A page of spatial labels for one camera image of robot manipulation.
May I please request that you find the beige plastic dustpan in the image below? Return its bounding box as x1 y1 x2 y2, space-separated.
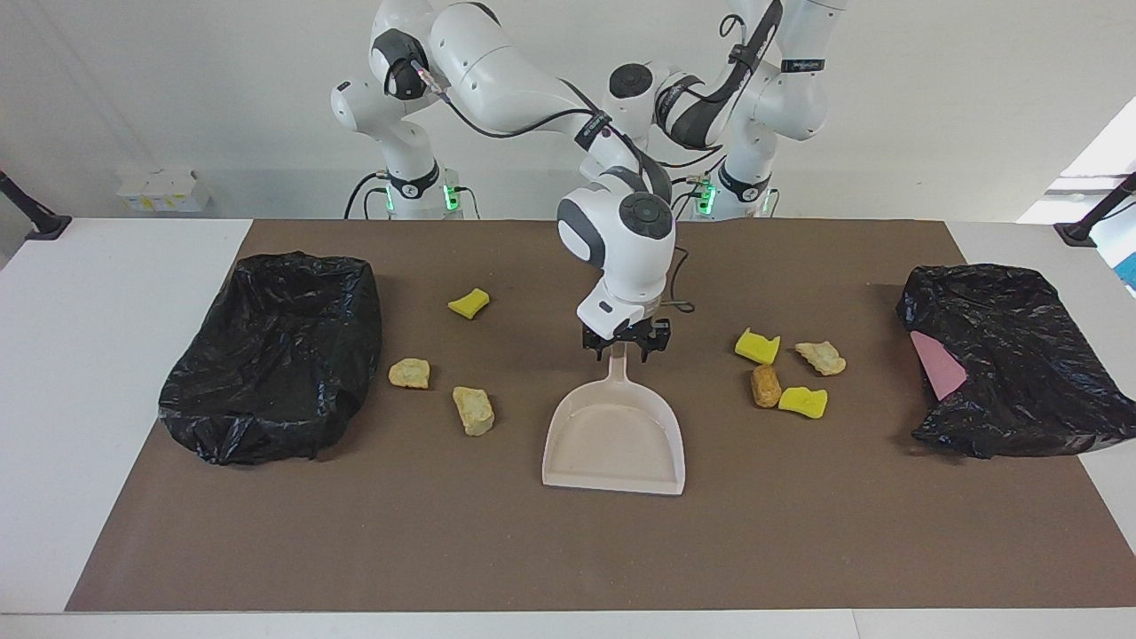
541 342 687 496

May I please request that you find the brown cork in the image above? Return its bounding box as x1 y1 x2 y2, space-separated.
751 364 784 409

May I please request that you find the pink bin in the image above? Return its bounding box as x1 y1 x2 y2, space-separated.
910 330 968 402

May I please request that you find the black plastic trash bag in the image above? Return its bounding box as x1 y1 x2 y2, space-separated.
895 263 1136 461
157 251 383 467

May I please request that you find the brown table mat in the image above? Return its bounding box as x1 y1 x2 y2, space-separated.
65 219 1136 613

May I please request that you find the black clamp stand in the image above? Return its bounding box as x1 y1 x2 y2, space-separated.
1053 173 1136 248
0 170 72 242

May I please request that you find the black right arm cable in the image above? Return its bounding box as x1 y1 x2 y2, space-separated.
413 55 696 313

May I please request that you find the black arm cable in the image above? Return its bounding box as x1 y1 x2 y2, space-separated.
413 55 696 313
657 0 786 170

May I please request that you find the black base cable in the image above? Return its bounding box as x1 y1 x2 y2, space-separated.
344 171 396 220

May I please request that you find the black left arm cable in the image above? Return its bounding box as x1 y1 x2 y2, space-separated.
657 0 786 170

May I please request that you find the white wall socket box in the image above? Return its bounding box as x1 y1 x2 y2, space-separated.
116 167 213 214

